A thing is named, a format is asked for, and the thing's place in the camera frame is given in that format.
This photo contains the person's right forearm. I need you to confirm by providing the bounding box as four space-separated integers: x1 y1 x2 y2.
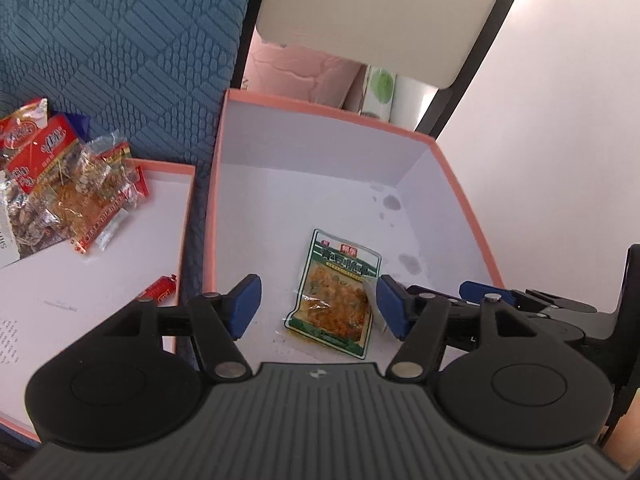
599 399 640 480

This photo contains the beige chair with black frame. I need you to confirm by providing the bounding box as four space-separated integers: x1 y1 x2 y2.
231 0 536 139

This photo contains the pink plastic bag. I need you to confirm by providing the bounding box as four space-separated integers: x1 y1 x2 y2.
242 35 367 111

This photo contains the clear orange snack packet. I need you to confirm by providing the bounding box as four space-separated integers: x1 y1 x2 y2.
52 180 138 257

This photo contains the red white snack packet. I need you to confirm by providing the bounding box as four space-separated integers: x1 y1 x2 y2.
0 97 49 163

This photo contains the blue snack packet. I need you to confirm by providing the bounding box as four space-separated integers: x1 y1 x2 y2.
62 112 92 141

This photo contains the brown silver printed snack packet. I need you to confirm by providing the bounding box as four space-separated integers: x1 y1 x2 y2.
0 177 68 258

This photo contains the clear red label snack packet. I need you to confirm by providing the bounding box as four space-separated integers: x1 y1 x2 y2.
80 130 151 211

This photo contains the pink cardboard box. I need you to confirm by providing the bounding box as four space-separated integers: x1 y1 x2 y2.
202 87 506 363

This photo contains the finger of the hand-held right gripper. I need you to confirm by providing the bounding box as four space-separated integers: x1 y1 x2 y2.
459 281 601 323
406 284 483 307

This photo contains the green snack packet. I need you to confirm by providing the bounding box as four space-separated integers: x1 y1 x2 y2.
284 228 383 359

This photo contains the pink cardboard box lid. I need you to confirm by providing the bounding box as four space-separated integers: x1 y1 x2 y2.
0 157 197 445

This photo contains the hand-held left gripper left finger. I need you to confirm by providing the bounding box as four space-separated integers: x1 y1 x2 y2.
100 274 262 380

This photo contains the green white carton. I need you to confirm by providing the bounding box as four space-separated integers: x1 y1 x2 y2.
359 64 399 122

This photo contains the blue quilted sofa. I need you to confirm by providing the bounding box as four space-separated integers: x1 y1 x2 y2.
0 0 262 361

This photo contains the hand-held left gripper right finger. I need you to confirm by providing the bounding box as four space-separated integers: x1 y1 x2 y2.
376 274 544 380

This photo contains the small red candy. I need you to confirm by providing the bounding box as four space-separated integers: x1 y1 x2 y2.
141 273 179 306

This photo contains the red header snack packet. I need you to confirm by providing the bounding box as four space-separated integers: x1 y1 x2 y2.
6 114 82 196

